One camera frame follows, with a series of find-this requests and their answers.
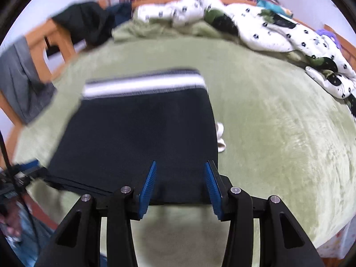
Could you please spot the person's left hand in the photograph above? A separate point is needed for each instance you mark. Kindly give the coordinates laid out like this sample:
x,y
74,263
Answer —
x,y
9,225

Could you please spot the white floral quilt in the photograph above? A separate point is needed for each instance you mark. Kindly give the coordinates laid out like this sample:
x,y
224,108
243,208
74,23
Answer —
x,y
256,30

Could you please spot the green fleece blanket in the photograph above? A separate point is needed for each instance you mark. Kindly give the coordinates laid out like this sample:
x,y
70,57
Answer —
x,y
278,133

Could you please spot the grey denim garment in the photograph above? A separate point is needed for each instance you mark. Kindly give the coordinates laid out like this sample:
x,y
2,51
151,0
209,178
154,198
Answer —
x,y
19,83

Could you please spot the black garment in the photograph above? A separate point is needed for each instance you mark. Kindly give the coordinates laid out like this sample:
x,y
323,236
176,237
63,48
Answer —
x,y
86,22

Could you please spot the wooden bed frame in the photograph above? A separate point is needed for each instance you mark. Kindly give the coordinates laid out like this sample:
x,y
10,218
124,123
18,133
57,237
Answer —
x,y
39,50

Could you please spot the black pants with white stripe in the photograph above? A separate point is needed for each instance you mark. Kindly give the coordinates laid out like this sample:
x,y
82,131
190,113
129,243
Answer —
x,y
133,133

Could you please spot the purple item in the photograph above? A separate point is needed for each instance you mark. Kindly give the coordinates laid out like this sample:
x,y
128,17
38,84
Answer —
x,y
329,34

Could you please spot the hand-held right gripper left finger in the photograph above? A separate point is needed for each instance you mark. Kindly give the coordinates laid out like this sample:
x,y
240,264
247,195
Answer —
x,y
147,192

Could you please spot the printed bed sheet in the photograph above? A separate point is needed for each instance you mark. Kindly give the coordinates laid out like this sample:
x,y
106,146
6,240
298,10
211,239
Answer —
x,y
333,244

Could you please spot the teal item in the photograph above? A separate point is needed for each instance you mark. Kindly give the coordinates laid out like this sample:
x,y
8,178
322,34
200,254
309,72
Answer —
x,y
274,7

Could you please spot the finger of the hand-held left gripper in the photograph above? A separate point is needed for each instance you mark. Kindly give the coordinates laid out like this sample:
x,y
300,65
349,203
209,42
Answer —
x,y
33,171

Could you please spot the navy garment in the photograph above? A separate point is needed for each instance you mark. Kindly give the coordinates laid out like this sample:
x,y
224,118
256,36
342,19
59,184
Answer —
x,y
122,12

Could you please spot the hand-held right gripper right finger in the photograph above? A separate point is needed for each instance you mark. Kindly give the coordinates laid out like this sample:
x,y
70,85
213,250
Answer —
x,y
212,189

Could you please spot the white cloth piece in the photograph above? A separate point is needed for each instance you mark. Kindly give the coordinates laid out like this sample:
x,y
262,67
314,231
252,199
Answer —
x,y
220,140

